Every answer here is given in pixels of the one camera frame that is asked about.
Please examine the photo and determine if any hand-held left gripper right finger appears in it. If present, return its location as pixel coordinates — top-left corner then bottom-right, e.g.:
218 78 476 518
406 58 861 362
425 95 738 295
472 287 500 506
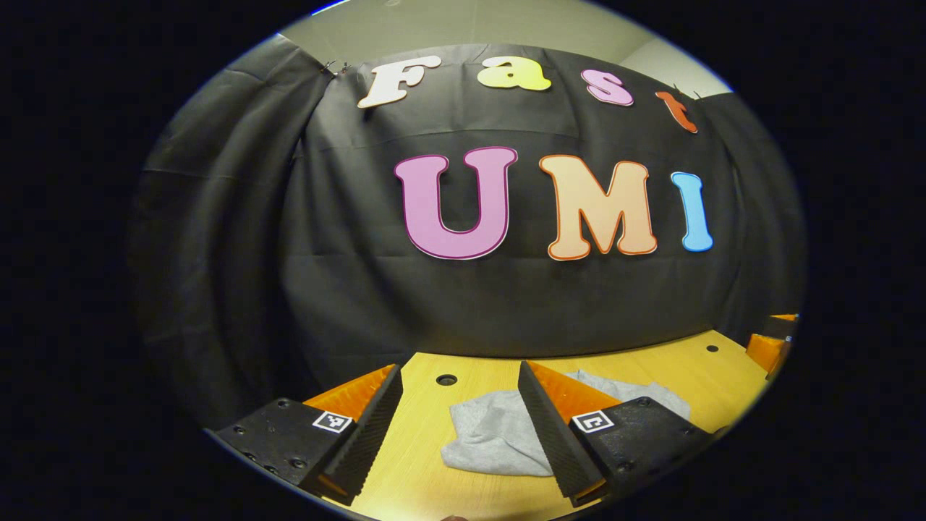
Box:
517 360 717 507

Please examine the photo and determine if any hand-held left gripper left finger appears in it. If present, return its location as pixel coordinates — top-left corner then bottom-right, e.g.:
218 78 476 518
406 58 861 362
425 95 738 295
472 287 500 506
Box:
206 363 404 506

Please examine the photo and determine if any grey zip-neck sweatshirt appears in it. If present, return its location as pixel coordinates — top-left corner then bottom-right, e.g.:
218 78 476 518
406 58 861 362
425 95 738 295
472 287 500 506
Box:
440 370 692 478

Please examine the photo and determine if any black backdrop cloth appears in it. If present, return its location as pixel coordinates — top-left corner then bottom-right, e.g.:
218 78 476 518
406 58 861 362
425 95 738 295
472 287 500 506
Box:
127 33 807 431

